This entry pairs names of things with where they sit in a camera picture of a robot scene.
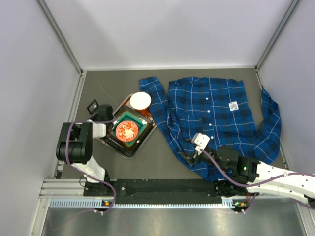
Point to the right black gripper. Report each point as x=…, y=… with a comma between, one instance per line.
x=196, y=155

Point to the blue plaid shirt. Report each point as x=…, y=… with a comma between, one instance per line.
x=200, y=105

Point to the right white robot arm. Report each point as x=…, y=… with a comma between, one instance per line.
x=246, y=176

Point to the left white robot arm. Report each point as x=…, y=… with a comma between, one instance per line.
x=75, y=143

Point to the green square dish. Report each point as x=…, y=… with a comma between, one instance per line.
x=126, y=115

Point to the metal tray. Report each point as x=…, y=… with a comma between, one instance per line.
x=129, y=153

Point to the white shirt label tag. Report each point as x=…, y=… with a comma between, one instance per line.
x=233, y=106

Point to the red patterned round plate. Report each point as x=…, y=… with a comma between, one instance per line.
x=123, y=126

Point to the orange cup white lid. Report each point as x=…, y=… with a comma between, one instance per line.
x=140, y=102

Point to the small black open case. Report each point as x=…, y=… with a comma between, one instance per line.
x=93, y=107

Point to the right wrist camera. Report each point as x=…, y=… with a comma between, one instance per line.
x=200, y=141

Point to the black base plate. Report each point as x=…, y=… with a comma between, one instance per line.
x=131, y=187

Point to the grey slotted cable duct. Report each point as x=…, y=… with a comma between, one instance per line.
x=104, y=204

